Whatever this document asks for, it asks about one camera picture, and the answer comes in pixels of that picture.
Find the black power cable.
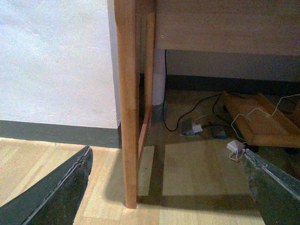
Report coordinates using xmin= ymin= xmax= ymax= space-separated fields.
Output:
xmin=163 ymin=49 xmax=244 ymax=132

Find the white thin cable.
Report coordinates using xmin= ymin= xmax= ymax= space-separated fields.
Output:
xmin=229 ymin=94 xmax=300 ymax=162

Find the white plug in socket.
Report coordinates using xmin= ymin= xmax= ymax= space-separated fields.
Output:
xmin=192 ymin=124 xmax=203 ymax=134

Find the wooden desk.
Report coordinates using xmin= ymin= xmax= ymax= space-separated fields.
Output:
xmin=114 ymin=0 xmax=300 ymax=209

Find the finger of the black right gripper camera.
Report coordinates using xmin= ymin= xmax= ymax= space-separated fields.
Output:
xmin=242 ymin=149 xmax=300 ymax=225

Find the white pipe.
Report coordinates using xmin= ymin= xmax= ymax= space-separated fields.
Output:
xmin=152 ymin=49 xmax=165 ymax=105

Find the white charger adapter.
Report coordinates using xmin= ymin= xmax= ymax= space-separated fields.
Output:
xmin=227 ymin=140 xmax=245 ymax=153

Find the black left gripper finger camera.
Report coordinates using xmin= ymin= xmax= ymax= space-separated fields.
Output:
xmin=0 ymin=146 xmax=93 ymax=225

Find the grey floor socket box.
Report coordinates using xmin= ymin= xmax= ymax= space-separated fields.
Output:
xmin=178 ymin=119 xmax=200 ymax=137

